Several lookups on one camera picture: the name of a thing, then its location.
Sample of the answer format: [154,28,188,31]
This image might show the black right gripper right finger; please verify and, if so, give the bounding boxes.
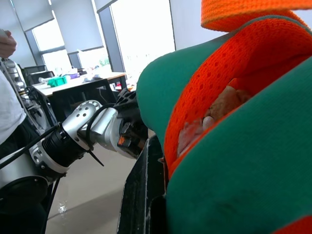
[117,135,169,234]

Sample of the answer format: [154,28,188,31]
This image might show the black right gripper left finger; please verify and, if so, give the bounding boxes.
[113,87,140,115]

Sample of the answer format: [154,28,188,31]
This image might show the orange and teal backpack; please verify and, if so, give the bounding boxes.
[136,0,312,234]

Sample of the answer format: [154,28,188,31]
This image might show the person's bare hand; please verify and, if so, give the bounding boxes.
[0,29,18,59]

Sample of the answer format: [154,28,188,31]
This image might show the wooden desk with clutter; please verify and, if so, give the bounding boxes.
[31,71,128,122]

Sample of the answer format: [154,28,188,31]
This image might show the dark window pillar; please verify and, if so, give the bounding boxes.
[97,4,126,73]

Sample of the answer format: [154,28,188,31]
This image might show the green plastic bin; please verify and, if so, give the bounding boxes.
[47,75,72,88]

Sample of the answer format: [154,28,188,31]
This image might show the grey roller blind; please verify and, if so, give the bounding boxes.
[11,0,55,33]
[50,0,104,54]

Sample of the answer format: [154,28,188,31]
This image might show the black office chair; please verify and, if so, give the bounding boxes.
[23,64,56,86]

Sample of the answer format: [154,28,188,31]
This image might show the brown plush item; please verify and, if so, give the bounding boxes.
[206,85,252,120]

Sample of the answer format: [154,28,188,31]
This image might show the silver metal machine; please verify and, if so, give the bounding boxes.
[1,58,28,103]

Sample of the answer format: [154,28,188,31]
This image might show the person in white shirt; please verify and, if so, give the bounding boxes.
[0,69,43,159]

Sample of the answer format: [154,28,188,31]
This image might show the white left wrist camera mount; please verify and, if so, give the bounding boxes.
[97,107,141,160]

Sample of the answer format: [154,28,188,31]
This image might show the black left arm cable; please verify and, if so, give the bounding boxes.
[0,103,117,170]

